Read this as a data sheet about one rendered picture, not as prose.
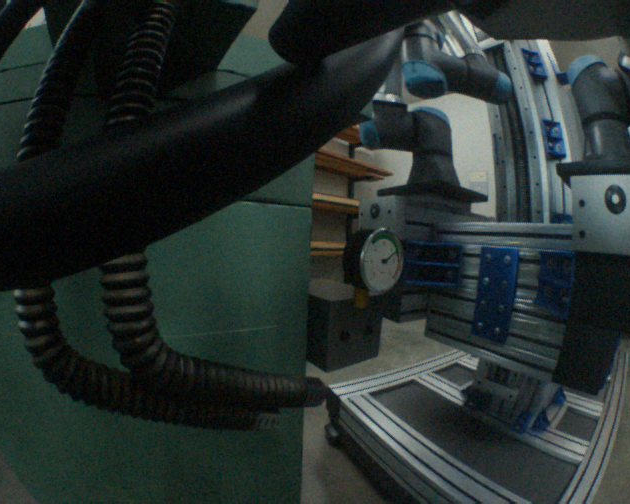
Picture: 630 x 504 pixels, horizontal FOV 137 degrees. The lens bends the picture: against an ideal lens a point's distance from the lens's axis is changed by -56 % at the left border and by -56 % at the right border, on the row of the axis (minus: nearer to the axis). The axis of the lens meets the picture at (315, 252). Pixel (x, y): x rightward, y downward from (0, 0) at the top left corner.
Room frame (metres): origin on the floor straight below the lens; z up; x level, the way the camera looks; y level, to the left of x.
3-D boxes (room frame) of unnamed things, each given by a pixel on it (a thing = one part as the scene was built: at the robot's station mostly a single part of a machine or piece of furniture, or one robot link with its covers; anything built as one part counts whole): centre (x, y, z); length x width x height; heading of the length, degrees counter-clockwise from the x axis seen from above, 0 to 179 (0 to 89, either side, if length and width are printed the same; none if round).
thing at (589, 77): (0.23, -0.51, 0.98); 0.13 x 0.12 x 0.14; 39
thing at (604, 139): (0.23, -0.51, 0.87); 0.15 x 0.15 x 0.10
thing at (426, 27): (0.39, -0.17, 1.09); 0.11 x 0.08 x 0.09; 125
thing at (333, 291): (0.33, -0.02, 0.58); 0.12 x 0.08 x 0.08; 35
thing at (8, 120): (0.40, 0.35, 0.76); 0.57 x 0.45 x 0.09; 35
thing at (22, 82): (0.25, 0.24, 0.82); 0.40 x 0.21 x 0.04; 125
